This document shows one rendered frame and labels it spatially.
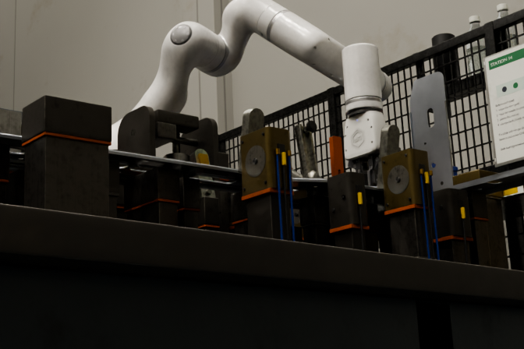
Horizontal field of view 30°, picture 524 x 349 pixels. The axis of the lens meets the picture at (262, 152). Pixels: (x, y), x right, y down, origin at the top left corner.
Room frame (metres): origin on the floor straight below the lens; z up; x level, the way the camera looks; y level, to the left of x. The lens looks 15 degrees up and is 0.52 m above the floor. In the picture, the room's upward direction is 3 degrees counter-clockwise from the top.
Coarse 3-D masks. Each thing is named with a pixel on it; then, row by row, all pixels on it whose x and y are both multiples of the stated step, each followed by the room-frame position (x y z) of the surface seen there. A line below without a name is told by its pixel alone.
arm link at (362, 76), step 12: (348, 48) 2.09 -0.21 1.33; (360, 48) 2.07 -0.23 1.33; (372, 48) 2.08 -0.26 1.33; (348, 60) 2.09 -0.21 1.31; (360, 60) 2.07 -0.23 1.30; (372, 60) 2.08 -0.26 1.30; (348, 72) 2.09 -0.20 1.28; (360, 72) 2.07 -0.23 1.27; (372, 72) 2.08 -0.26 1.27; (348, 84) 2.09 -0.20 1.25; (360, 84) 2.07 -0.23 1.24; (372, 84) 2.08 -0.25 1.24; (384, 84) 2.14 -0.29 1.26; (348, 96) 2.10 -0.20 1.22; (360, 96) 2.08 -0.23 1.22; (372, 96) 2.08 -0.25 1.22
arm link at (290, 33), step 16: (288, 16) 2.16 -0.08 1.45; (272, 32) 2.18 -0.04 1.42; (288, 32) 2.15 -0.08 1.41; (304, 32) 2.14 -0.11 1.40; (320, 32) 2.14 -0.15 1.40; (288, 48) 2.17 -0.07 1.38; (304, 48) 2.14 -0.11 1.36; (320, 48) 2.14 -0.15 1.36; (336, 48) 2.17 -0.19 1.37; (320, 64) 2.18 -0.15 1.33; (336, 64) 2.19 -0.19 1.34; (336, 80) 2.22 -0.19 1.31; (384, 96) 2.17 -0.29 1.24
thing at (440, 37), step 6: (438, 36) 2.71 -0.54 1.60; (444, 36) 2.70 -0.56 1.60; (450, 36) 2.71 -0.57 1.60; (432, 42) 2.73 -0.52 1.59; (438, 42) 2.71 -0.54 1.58; (444, 54) 2.70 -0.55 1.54; (438, 60) 2.71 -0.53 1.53; (444, 60) 2.70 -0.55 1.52; (450, 66) 2.70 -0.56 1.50; (456, 66) 2.71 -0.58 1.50; (450, 72) 2.70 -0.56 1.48; (456, 72) 2.71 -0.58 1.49; (450, 78) 2.70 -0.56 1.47; (444, 84) 2.71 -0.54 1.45
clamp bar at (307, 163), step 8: (296, 128) 2.27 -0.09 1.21; (304, 128) 2.26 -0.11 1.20; (312, 128) 2.25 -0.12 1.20; (296, 136) 2.27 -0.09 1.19; (304, 136) 2.28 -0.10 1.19; (312, 136) 2.28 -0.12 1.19; (304, 144) 2.26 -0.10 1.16; (312, 144) 2.27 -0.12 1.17; (304, 152) 2.25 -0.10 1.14; (312, 152) 2.27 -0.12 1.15; (304, 160) 2.25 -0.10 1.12; (312, 160) 2.27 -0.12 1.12; (304, 168) 2.25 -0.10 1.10; (312, 168) 2.27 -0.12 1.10; (304, 176) 2.26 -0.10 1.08
